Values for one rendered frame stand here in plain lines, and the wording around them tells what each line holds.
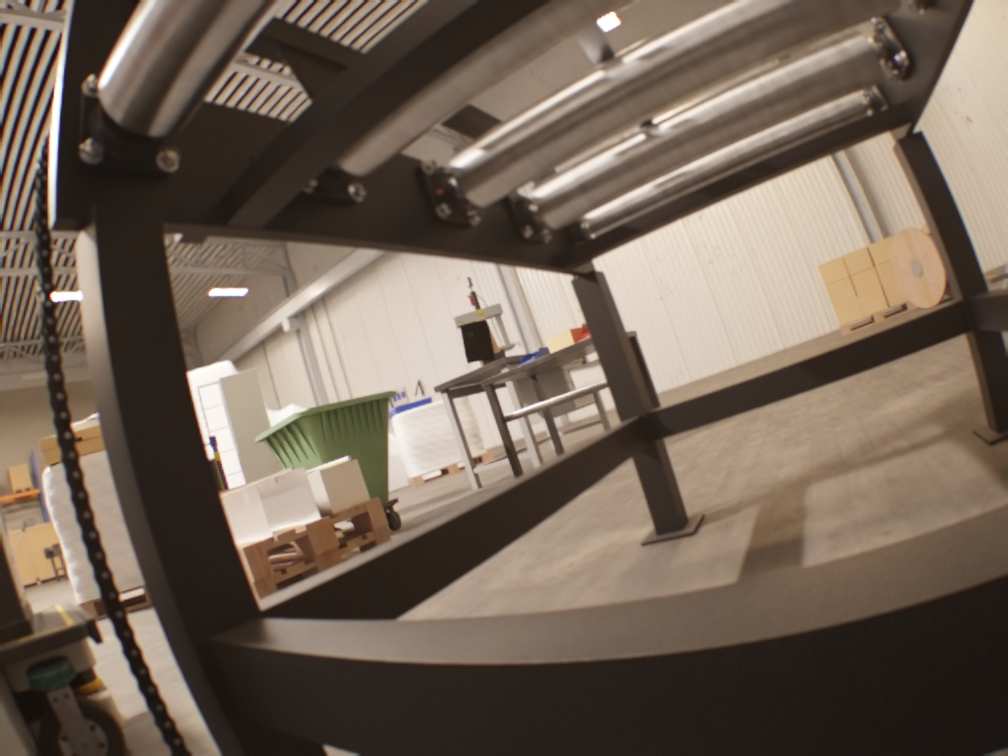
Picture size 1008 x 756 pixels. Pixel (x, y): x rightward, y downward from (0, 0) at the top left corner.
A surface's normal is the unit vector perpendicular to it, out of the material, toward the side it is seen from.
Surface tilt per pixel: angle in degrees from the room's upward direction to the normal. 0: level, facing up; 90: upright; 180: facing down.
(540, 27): 155
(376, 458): 100
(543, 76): 90
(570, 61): 90
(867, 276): 90
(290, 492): 90
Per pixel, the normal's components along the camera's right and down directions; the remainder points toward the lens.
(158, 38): -0.11, 0.77
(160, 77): 0.13, 0.92
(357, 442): 0.75, -0.12
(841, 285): -0.58, 0.13
